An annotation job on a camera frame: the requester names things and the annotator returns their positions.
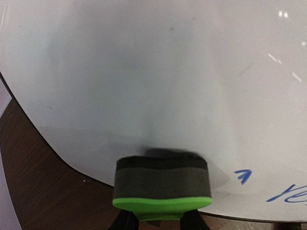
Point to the white whiteboard with writing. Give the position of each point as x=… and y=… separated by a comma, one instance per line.
x=226, y=79

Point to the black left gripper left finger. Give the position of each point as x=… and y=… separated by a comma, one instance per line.
x=125, y=220

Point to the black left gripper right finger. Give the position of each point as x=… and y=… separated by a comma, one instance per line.
x=192, y=220

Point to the green whiteboard eraser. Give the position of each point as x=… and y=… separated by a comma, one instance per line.
x=162, y=184

